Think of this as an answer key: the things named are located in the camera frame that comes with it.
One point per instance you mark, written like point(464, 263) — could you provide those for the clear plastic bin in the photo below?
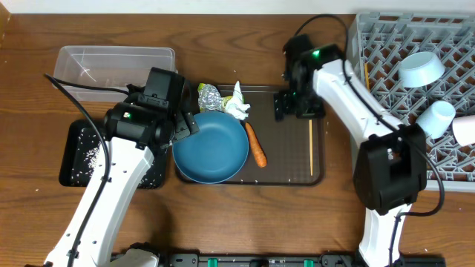
point(111, 66)

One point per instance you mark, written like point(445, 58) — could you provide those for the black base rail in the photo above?
point(259, 260)

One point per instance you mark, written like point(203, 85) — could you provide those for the light blue bowl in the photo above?
point(420, 69)

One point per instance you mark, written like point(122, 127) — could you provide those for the crumpled foil wrapper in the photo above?
point(209, 98)

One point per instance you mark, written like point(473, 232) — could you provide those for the orange carrot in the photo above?
point(255, 146)

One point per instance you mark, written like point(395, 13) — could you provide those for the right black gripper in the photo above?
point(284, 106)

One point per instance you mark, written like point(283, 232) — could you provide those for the dark blue plate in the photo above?
point(216, 152)

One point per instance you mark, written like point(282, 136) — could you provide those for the light blue cup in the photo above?
point(436, 119)

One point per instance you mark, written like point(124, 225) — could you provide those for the dark brown serving tray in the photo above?
point(285, 144)

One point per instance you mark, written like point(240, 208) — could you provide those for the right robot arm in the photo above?
point(389, 171)

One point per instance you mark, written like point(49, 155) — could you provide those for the crumpled white tissue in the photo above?
point(236, 106)

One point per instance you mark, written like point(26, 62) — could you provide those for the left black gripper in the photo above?
point(187, 122)

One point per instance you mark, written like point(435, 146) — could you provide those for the black plastic tray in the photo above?
point(155, 175)

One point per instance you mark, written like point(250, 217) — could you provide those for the wooden chopstick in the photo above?
point(310, 148)
point(366, 76)

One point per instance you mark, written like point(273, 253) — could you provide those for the white rice pile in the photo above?
point(81, 155)

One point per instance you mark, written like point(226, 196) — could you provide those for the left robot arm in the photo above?
point(136, 130)

